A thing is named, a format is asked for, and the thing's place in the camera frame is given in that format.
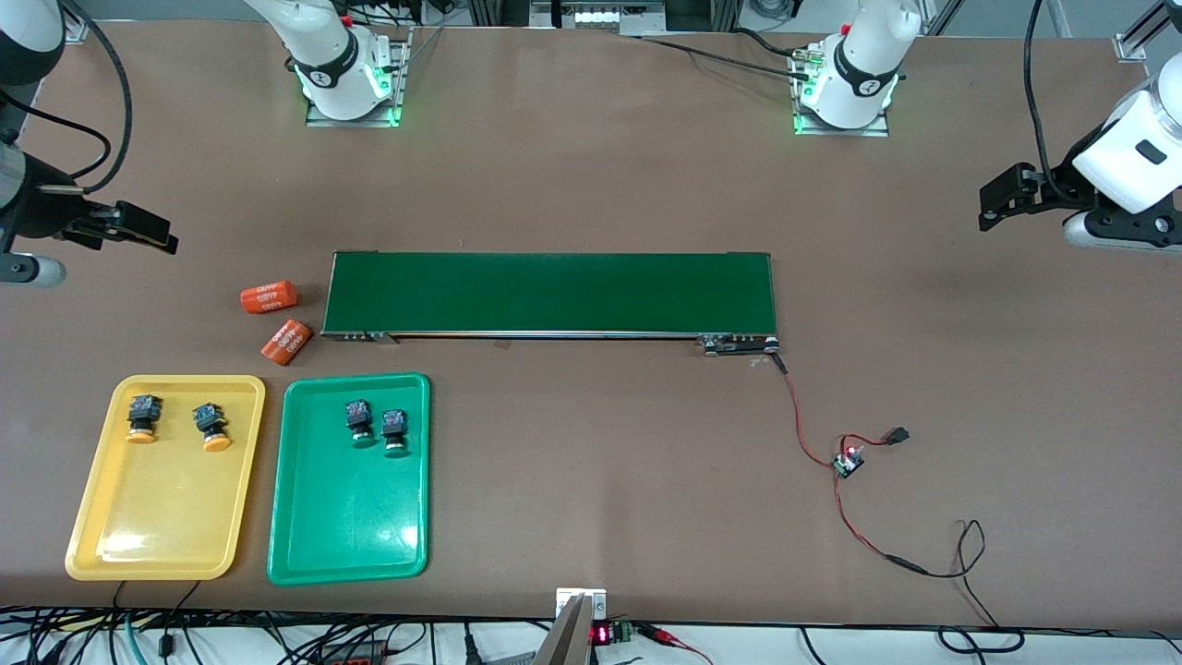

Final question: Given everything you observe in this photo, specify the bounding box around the tangled black cable bundle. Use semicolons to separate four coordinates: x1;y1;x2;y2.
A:
0;582;555;665

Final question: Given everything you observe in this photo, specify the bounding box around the silver box with lights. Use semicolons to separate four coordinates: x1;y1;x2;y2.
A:
531;0;668;38

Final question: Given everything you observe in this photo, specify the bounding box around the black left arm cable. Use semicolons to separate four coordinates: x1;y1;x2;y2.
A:
1022;0;1060;186

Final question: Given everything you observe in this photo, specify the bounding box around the thin black power cable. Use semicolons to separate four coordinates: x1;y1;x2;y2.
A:
885;519;1003;631

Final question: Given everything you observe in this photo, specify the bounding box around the green conveyor belt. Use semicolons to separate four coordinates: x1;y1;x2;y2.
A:
320;249;782;358

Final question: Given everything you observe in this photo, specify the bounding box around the black looped floor cable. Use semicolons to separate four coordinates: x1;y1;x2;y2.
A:
937;626;1026;655

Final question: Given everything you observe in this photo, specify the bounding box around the yellow plastic tray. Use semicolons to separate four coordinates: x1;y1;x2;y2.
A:
64;374;267;582

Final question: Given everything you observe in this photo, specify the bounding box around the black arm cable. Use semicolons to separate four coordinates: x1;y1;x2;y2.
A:
0;0;134;197
1022;0;1060;186

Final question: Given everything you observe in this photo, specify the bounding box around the green push button switch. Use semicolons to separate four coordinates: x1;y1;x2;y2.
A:
344;398;380;450
380;408;413;459

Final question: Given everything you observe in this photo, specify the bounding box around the yellow push button switch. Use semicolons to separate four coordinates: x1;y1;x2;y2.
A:
125;394;163;446
192;403;233;453

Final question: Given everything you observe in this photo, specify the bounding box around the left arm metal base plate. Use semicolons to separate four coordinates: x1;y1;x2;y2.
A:
792;46;892;139

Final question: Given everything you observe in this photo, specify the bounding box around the orange cylinder white 4680 print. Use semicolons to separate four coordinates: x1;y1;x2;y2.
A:
240;281;298;316
261;318;317;366

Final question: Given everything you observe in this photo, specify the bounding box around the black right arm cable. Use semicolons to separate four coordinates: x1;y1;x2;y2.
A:
0;0;134;197

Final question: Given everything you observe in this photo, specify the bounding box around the green plastic tray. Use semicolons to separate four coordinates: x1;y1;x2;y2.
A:
266;371;432;586

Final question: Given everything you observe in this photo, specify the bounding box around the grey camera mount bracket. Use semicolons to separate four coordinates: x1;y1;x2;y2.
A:
534;587;610;665

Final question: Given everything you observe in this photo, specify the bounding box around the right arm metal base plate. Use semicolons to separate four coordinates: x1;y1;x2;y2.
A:
305;26;414;128

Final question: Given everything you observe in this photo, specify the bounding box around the red black power strip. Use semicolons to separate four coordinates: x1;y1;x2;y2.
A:
319;647;407;665

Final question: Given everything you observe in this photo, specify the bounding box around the red alligator clip lead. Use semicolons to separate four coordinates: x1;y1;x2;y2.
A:
635;623;717;665

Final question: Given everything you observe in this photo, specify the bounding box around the red black motor wire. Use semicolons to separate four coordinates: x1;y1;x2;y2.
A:
774;353;913;561

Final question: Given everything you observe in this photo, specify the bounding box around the black cable on table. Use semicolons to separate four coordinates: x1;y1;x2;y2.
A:
637;28;814;84

